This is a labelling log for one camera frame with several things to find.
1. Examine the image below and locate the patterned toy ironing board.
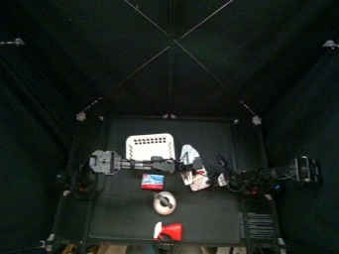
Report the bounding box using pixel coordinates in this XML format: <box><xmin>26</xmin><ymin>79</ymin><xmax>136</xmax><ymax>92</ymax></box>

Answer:
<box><xmin>178</xmin><ymin>143</ymin><xmax>213</xmax><ymax>192</ymax></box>

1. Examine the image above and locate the red and blue small box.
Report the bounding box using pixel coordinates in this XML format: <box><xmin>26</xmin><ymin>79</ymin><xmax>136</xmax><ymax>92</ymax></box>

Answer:
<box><xmin>140</xmin><ymin>173</ymin><xmax>167</xmax><ymax>191</ymax></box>

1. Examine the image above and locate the white plastic laundry basket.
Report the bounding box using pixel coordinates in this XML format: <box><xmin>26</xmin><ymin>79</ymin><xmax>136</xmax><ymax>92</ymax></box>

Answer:
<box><xmin>124</xmin><ymin>132</ymin><xmax>178</xmax><ymax>162</ymax></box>

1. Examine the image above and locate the white text label sticker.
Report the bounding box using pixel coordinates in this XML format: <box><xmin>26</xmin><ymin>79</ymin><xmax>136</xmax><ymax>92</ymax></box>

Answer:
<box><xmin>246</xmin><ymin>211</ymin><xmax>278</xmax><ymax>238</ymax></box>

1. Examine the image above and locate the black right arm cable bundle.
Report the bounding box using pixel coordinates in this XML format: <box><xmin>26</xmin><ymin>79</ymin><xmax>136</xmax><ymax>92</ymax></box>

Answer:
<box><xmin>229</xmin><ymin>169</ymin><xmax>279</xmax><ymax>196</ymax></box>

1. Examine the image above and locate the round grey tape roll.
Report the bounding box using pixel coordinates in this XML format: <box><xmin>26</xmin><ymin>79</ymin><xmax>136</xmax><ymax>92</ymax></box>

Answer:
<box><xmin>152</xmin><ymin>190</ymin><xmax>178</xmax><ymax>216</ymax></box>

